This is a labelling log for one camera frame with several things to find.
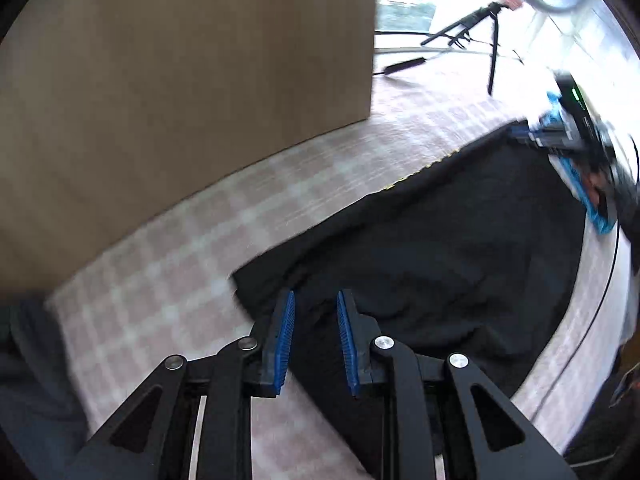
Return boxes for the black garment with yellow trim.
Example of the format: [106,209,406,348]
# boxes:
[232,127,601,480]

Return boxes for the thin black cable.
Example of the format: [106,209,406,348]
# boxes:
[530,230,623,421]

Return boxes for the dark cloth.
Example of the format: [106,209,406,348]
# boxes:
[562,342,640,467]

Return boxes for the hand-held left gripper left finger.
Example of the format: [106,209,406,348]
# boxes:
[62,288,297,480]

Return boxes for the black cable with inline remote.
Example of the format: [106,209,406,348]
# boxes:
[372,35,526,77]

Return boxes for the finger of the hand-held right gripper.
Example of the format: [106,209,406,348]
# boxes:
[527,112,568,136]
[509,126,561,151]

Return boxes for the person's right forearm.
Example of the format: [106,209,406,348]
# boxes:
[607,160,640,281]

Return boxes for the pink plaid bed sheet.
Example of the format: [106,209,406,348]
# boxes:
[45,67,631,480]

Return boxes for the black tripod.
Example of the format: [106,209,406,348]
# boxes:
[420,2,523,97]

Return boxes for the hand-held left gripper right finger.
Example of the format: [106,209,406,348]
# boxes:
[336,289,581,480]

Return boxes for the person's right hand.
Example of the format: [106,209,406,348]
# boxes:
[582,170,613,211]

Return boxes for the black jacket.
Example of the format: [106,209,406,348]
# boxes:
[0,297,93,480]

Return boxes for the large pale wooden board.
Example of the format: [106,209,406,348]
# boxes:
[0,0,381,306]

